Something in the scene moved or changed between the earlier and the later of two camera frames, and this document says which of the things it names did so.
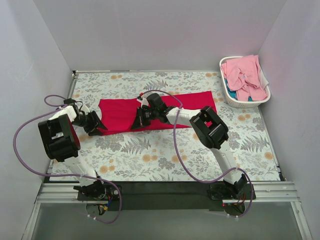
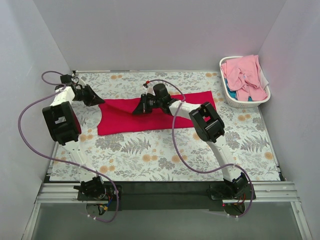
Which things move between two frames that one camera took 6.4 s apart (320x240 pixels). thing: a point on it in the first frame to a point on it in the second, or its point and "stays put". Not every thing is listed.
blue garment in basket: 233,93 stays put
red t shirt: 120,114 stays put
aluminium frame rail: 263,192 stays put
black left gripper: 90,122 to 85,95
